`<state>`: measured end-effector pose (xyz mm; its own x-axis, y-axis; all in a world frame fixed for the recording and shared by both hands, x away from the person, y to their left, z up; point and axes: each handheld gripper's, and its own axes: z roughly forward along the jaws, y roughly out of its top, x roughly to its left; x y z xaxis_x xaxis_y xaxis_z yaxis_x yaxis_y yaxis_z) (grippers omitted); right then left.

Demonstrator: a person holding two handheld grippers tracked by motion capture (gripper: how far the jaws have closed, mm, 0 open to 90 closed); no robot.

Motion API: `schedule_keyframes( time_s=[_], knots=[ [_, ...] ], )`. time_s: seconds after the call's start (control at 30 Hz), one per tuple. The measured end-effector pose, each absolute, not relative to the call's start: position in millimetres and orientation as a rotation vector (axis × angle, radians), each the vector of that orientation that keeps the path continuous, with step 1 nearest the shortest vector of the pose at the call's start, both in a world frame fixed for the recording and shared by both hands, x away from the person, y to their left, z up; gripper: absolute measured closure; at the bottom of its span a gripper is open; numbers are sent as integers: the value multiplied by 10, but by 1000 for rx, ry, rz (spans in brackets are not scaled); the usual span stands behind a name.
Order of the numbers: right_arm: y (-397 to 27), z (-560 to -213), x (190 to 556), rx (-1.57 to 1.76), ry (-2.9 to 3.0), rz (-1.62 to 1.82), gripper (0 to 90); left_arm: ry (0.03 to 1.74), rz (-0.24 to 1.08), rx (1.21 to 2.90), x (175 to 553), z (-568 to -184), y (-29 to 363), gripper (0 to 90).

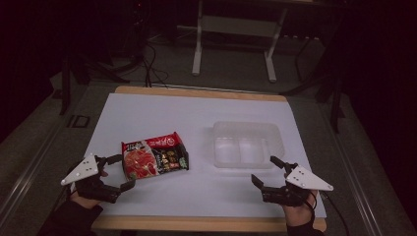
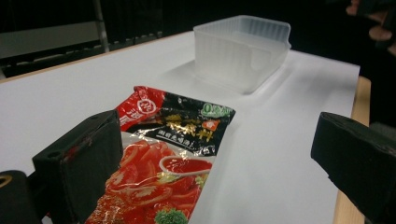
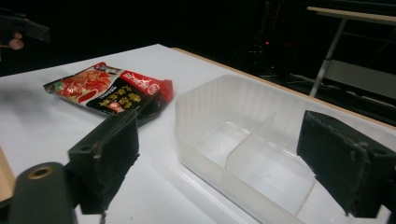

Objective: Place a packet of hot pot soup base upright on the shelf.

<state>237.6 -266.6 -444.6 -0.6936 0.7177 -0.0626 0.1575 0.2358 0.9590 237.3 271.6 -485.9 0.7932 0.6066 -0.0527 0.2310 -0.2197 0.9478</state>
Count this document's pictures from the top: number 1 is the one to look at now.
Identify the white paper sheet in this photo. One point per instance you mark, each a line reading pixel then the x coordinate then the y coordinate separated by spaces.
pixel 183 114

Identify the person's right hand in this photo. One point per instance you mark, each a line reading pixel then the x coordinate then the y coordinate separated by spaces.
pixel 297 214

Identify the white metal table frame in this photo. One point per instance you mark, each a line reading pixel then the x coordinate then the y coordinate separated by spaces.
pixel 236 26

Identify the clear plastic container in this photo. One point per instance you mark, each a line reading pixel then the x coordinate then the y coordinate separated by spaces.
pixel 247 146

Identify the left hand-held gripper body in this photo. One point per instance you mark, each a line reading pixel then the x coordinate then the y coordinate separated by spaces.
pixel 83 170

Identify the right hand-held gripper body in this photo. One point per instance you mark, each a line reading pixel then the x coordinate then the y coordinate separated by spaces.
pixel 306 182

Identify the red instant noodle packet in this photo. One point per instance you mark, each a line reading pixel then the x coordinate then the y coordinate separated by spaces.
pixel 154 157

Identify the black floor socket plate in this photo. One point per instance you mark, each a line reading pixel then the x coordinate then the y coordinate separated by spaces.
pixel 78 121

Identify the person's left hand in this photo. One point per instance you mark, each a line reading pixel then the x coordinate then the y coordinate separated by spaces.
pixel 84 202

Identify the black metal stand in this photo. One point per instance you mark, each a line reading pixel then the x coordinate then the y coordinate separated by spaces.
pixel 331 82
pixel 85 65

